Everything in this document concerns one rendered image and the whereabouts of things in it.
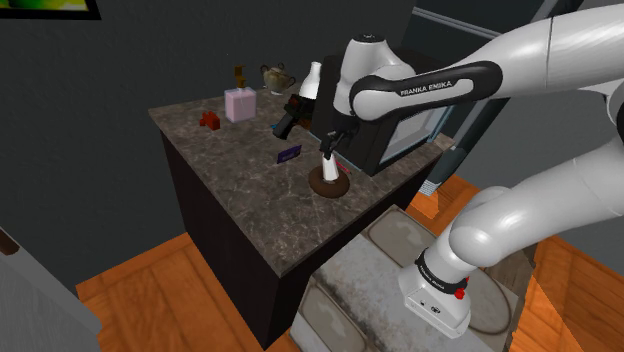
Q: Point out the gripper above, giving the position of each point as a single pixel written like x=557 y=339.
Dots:
x=342 y=133

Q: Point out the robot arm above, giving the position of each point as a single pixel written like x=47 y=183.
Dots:
x=516 y=219

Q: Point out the black microwave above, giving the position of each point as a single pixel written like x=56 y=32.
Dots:
x=375 y=144

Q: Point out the white cone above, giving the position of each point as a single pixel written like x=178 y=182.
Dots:
x=330 y=170

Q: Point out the black and red hand tool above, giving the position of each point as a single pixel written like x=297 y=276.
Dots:
x=288 y=121

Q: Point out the purple card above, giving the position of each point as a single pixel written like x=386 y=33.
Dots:
x=289 y=154

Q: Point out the white and black bottle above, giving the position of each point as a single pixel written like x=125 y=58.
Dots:
x=310 y=80

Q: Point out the beige sugar bowl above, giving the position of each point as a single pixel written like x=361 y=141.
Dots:
x=278 y=78

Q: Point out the pink perfume bottle gold cap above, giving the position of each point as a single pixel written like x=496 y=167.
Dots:
x=240 y=103

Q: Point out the dark cabinet with marble top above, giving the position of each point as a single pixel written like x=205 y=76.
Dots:
x=253 y=195

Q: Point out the red block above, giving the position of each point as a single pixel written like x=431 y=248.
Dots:
x=210 y=121

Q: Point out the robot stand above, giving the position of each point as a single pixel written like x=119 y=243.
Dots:
x=360 y=282

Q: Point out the framed wall picture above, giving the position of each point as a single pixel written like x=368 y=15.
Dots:
x=46 y=7

